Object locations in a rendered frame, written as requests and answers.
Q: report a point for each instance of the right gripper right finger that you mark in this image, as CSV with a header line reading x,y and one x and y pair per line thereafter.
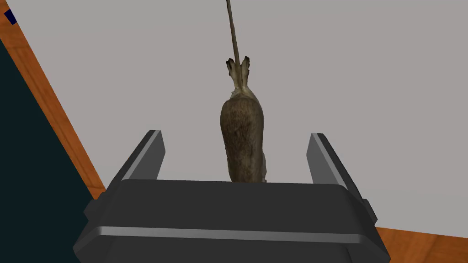
x,y
325,160

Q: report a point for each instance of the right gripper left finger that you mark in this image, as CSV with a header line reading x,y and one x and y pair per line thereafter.
x,y
148,157

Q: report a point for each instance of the brown furry mouse toy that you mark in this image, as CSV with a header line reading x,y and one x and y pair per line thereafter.
x,y
242,131

